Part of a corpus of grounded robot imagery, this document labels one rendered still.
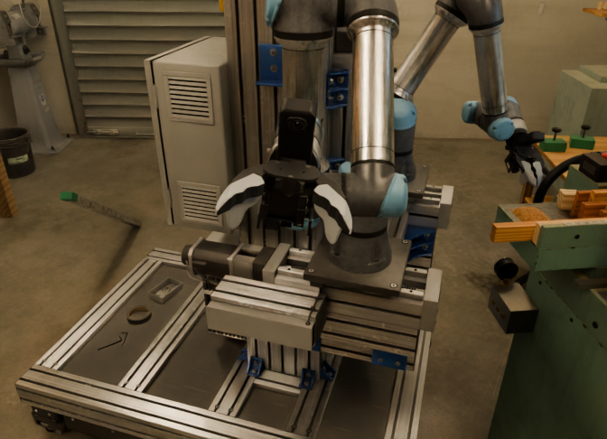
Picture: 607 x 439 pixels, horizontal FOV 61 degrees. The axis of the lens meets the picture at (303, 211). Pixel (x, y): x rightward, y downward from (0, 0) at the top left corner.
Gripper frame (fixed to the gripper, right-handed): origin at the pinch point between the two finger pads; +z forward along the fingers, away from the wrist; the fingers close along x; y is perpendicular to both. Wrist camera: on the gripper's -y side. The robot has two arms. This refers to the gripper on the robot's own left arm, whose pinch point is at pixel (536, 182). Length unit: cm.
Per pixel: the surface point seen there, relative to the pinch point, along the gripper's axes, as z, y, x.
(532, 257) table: 38.0, -21.9, 23.6
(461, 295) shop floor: -6, 97, -14
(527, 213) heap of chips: 25.5, -21.0, 20.6
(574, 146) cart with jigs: -75, 68, -78
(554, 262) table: 39.4, -22.5, 19.2
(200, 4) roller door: -243, 121, 123
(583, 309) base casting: 46.9, -13.9, 9.6
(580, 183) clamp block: 14.0, -18.3, 1.5
